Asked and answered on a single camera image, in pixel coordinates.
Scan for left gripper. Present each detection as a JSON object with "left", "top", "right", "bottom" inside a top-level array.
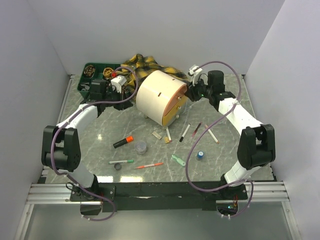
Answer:
[{"left": 102, "top": 87, "right": 133, "bottom": 111}]

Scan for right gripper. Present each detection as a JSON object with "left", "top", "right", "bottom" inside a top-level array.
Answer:
[{"left": 184, "top": 75, "right": 213, "bottom": 103}]

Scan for round cream drawer organizer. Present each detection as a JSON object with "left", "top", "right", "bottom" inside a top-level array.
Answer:
[{"left": 135, "top": 70, "right": 188, "bottom": 127}]

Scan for beige eraser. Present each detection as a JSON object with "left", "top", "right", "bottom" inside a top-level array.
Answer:
[{"left": 152, "top": 131, "right": 162, "bottom": 140}]

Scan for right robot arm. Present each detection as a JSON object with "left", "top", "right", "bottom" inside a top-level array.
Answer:
[{"left": 185, "top": 70, "right": 276, "bottom": 199}]

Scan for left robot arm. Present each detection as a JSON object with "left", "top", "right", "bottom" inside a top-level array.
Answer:
[{"left": 41, "top": 76, "right": 133, "bottom": 201}]

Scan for tan rolled item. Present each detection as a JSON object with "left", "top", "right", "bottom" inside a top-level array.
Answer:
[{"left": 102, "top": 67, "right": 114, "bottom": 78}]

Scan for green compartment tray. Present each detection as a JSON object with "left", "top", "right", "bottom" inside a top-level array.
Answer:
[{"left": 77, "top": 62, "right": 120, "bottom": 102}]

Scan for brown patterned rolled tie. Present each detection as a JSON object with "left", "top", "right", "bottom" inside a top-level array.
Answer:
[{"left": 83, "top": 64, "right": 96, "bottom": 78}]

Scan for red translucent pen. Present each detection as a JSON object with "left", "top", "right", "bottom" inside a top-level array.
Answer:
[{"left": 192, "top": 121, "right": 202, "bottom": 137}]

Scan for white pink tipped pen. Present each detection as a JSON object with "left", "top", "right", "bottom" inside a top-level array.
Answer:
[{"left": 204, "top": 124, "right": 220, "bottom": 144}]

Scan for yellow plaid cloth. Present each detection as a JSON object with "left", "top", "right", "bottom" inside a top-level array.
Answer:
[{"left": 116, "top": 54, "right": 189, "bottom": 94}]

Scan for white pen pink ends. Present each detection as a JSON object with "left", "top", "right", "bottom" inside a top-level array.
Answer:
[{"left": 166, "top": 127, "right": 172, "bottom": 143}]

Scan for black white marker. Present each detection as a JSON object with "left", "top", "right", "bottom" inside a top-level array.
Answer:
[{"left": 179, "top": 123, "right": 191, "bottom": 143}]

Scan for black orange highlighter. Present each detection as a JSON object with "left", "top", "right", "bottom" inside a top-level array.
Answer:
[{"left": 113, "top": 136, "right": 134, "bottom": 149}]

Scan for yellow eraser block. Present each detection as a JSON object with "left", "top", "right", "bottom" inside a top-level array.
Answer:
[{"left": 164, "top": 136, "right": 170, "bottom": 144}]

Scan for blue capped small bottle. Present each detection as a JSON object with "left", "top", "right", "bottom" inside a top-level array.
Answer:
[{"left": 196, "top": 151, "right": 204, "bottom": 161}]

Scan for green capped white pen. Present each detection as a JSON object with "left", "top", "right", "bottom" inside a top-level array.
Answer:
[{"left": 108, "top": 159, "right": 134, "bottom": 165}]

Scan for orange pencil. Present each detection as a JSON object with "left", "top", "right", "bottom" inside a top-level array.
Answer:
[{"left": 134, "top": 162, "right": 164, "bottom": 170}]

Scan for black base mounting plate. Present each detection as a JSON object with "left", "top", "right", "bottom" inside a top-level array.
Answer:
[{"left": 70, "top": 182, "right": 248, "bottom": 215}]

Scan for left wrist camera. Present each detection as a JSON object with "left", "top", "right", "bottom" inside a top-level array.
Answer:
[{"left": 110, "top": 75, "right": 127, "bottom": 94}]

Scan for aluminium rail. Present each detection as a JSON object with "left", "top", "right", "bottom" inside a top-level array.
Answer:
[{"left": 25, "top": 181, "right": 290, "bottom": 205}]

